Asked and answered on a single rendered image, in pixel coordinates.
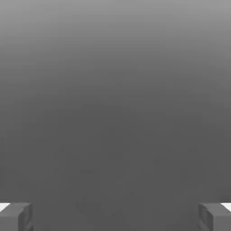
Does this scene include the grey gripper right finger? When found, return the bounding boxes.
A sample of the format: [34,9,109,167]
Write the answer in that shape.
[198,202,231,231]

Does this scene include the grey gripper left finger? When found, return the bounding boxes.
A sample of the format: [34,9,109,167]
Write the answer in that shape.
[0,202,34,231]

